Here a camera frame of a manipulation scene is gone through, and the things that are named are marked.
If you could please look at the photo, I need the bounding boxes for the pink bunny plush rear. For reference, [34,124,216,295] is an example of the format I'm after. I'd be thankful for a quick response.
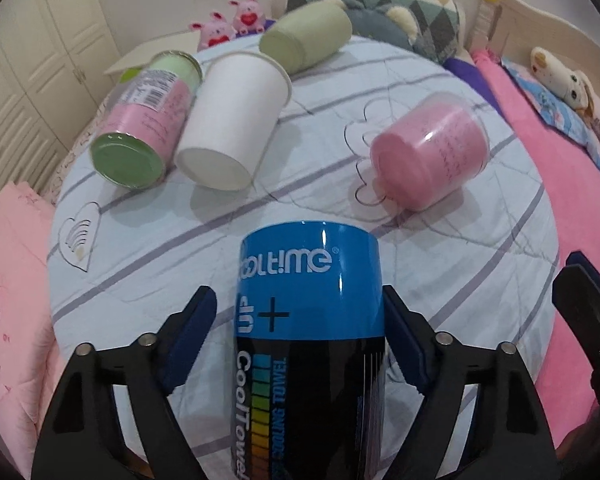
[228,0,266,36]

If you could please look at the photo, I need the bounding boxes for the pink green clear canister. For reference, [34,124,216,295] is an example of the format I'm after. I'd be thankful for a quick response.
[90,50,202,190]

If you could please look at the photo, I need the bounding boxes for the blue cartoon pillow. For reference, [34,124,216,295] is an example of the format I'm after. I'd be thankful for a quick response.
[502,56,600,181]

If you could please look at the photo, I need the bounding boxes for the heart patterned bed sheet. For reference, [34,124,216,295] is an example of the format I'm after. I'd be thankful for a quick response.
[41,82,129,206]

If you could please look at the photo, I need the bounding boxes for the blue black towel can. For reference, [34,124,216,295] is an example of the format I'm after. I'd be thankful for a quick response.
[232,221,386,479]

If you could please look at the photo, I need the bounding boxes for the grey cat plush cushion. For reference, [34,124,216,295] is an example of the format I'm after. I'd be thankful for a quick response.
[323,0,420,51]

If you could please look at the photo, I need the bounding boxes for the pink clear cup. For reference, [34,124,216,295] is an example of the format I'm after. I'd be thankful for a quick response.
[370,92,490,211]

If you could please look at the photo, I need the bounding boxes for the white bedside table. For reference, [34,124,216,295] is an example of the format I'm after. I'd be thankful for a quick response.
[104,30,199,76]

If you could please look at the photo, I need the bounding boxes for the cream wardrobe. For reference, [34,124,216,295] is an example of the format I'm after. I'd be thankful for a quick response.
[0,0,120,193]

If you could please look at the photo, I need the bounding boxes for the pink fleece blanket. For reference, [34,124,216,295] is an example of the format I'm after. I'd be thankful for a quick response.
[471,50,600,444]

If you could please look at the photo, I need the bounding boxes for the white paper cup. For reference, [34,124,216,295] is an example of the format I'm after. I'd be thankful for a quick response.
[174,51,292,191]

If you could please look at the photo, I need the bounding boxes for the right hand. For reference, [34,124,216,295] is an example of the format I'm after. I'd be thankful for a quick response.
[557,418,600,480]

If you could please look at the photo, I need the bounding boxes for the cream wooden bed headboard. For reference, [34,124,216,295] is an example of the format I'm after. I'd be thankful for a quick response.
[465,0,600,96]

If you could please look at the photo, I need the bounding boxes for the pink folded comforter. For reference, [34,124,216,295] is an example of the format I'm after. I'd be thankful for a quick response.
[0,182,61,478]

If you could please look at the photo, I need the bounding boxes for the pale green cup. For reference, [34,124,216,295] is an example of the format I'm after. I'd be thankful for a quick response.
[259,1,352,75]

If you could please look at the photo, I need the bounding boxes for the white dog plush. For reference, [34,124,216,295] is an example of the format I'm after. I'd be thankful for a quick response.
[530,47,594,118]

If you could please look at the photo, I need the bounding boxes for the light blue striped quilt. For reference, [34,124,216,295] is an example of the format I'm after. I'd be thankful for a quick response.
[47,38,558,479]

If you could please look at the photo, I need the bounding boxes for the pink bunny plush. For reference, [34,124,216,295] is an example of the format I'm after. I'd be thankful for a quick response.
[188,11,236,52]
[228,0,266,36]

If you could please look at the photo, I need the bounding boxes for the pink bunny plush front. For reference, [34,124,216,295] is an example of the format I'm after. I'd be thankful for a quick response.
[188,11,236,52]

